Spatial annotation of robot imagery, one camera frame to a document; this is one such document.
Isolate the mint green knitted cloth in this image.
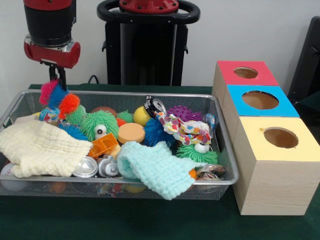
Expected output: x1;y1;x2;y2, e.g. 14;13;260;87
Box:
116;141;208;201

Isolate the multicolour puffer caterpillar toy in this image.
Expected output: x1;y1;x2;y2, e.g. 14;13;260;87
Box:
39;79;87;126

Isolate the black upright panel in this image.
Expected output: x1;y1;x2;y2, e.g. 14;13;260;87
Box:
287;16;320;102

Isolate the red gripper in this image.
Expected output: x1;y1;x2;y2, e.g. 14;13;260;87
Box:
23;34;82;91

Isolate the wooden box with three holes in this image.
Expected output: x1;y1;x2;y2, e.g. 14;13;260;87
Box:
211;59;320;216

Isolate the black cable behind table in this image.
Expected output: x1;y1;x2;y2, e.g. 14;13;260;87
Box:
87;74;101;85

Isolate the small green puffer toy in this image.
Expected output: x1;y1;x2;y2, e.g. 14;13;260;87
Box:
176;143;218;165

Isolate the dark green side cloth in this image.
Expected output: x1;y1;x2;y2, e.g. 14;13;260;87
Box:
293;89;320;143

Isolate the globe print ball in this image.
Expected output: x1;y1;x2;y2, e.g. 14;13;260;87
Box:
39;107;61;122

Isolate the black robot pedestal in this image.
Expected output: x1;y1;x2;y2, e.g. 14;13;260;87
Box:
96;0;201;86

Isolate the dark green table cloth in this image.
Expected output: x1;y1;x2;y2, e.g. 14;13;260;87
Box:
0;83;320;240

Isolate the silver wire mesh bin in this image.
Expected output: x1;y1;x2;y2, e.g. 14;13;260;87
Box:
0;89;240;201

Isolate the large green puffer toy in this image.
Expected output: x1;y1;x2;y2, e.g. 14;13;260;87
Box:
80;111;120;141

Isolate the orange plastic toy crate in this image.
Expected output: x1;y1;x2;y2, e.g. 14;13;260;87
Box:
87;132;119;158

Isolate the clear plastic packet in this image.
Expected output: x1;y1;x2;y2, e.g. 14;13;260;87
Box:
204;112;218;136

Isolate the cream knitted cloth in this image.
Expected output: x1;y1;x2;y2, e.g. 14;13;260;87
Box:
0;119;94;178

